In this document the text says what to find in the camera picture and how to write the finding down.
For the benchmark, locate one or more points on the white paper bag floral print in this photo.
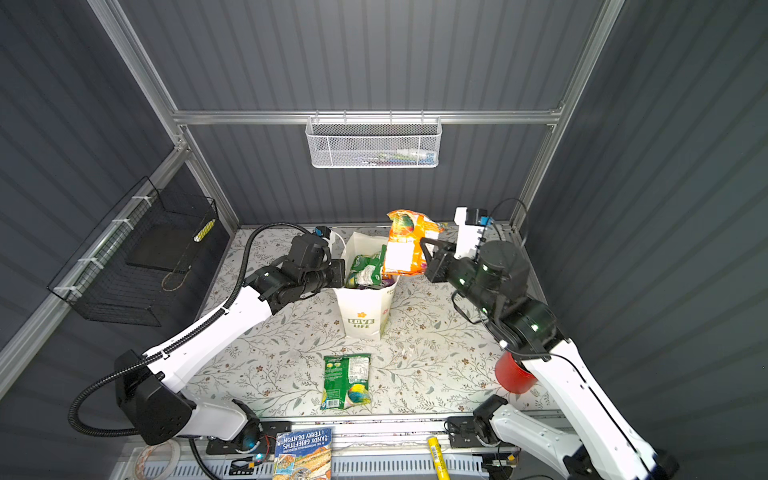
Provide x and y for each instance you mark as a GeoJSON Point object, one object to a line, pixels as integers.
{"type": "Point", "coordinates": [364, 312]}

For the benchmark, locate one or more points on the yellow marker tube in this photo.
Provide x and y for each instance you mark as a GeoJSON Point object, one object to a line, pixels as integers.
{"type": "Point", "coordinates": [437, 457]}

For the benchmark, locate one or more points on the orange snack bag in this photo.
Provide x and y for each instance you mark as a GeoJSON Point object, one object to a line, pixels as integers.
{"type": "Point", "coordinates": [404, 255]}

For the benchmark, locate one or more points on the white wire mesh basket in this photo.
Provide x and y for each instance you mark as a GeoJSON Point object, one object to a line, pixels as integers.
{"type": "Point", "coordinates": [385, 144]}

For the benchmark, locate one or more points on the black wire basket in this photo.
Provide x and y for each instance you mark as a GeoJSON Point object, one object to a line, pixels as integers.
{"type": "Point", "coordinates": [101, 287]}

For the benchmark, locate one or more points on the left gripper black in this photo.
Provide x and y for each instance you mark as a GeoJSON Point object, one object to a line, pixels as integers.
{"type": "Point", "coordinates": [338, 268]}

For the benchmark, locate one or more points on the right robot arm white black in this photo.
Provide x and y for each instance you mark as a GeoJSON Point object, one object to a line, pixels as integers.
{"type": "Point", "coordinates": [603, 445]}

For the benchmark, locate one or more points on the paperback book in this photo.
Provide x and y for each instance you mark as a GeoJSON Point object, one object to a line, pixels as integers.
{"type": "Point", "coordinates": [305, 454]}

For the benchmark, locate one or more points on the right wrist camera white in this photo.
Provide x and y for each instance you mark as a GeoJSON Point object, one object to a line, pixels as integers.
{"type": "Point", "coordinates": [471, 224]}

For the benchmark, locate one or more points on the green snack bag front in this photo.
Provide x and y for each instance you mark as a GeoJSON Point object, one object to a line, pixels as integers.
{"type": "Point", "coordinates": [346, 381]}

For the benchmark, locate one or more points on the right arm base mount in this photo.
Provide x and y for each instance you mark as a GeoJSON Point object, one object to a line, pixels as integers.
{"type": "Point", "coordinates": [462, 434]}

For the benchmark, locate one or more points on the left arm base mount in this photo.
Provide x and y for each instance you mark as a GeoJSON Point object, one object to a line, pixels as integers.
{"type": "Point", "coordinates": [257, 441]}

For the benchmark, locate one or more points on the red pencil cup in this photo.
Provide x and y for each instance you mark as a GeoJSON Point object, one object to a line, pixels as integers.
{"type": "Point", "coordinates": [512, 377]}

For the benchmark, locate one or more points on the yellow item in black basket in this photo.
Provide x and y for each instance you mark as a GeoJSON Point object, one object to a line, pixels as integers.
{"type": "Point", "coordinates": [204, 230]}

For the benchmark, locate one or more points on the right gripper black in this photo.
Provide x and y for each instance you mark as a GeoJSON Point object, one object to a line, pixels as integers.
{"type": "Point", "coordinates": [437, 261]}

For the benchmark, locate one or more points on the black pad in basket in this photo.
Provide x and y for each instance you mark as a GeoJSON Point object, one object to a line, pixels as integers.
{"type": "Point", "coordinates": [165, 248]}

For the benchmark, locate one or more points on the green snack bag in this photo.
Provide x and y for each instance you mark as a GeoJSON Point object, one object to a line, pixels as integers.
{"type": "Point", "coordinates": [346, 381]}
{"type": "Point", "coordinates": [366, 271]}

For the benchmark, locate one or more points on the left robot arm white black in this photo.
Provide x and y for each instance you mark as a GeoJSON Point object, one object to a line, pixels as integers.
{"type": "Point", "coordinates": [152, 397]}

